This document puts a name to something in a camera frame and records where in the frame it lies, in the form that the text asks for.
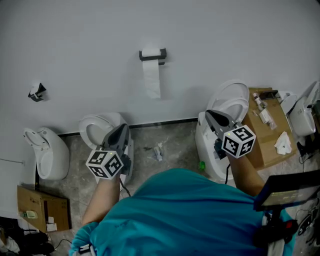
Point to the black wall paper holder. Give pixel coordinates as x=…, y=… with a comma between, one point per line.
x=163, y=53

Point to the person's teal shirt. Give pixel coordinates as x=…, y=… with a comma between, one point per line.
x=180, y=215

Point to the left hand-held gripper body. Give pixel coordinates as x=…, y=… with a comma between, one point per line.
x=105, y=165

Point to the large brown cardboard box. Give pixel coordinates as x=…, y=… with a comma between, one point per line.
x=265, y=142

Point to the small brown cardboard box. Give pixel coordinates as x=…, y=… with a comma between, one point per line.
x=32, y=200

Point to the black chest-mounted tablet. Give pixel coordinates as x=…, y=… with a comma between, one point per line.
x=287, y=192

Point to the rounded white toilet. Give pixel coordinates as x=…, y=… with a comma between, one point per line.
x=55, y=150

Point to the black chest mount red button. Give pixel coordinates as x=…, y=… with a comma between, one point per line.
x=277, y=230

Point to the white cloth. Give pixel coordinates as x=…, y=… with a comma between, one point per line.
x=12, y=245

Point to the person's left forearm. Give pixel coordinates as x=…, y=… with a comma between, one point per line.
x=105, y=197

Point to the small white bottle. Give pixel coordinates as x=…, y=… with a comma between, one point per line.
x=256, y=98

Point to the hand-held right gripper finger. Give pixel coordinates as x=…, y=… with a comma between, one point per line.
x=212, y=125
x=231, y=122

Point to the small green object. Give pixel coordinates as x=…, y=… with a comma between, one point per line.
x=202, y=165

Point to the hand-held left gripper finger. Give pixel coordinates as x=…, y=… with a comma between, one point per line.
x=107, y=140
x=123, y=143

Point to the clear plastic packet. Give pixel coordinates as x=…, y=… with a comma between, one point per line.
x=272, y=125

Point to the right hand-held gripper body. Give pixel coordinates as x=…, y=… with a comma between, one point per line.
x=238, y=142

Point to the black floor device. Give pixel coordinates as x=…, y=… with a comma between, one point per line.
x=303, y=147

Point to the small white box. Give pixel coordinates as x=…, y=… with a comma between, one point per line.
x=264, y=116

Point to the crumpled white tissue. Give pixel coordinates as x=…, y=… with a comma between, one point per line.
x=283, y=145

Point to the black bag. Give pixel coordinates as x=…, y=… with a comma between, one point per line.
x=32, y=240

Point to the flat black device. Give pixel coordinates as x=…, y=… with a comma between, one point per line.
x=269, y=95

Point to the crumpled clear plastic wrapper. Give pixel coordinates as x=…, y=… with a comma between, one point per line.
x=157, y=152

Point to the green and white packet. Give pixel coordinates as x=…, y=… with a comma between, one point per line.
x=30, y=214

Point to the small black wall holder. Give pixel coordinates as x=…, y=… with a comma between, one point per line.
x=40, y=88

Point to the black and white buckle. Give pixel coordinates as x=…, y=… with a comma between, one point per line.
x=85, y=249

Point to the person's right forearm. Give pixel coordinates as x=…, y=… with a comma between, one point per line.
x=246, y=177

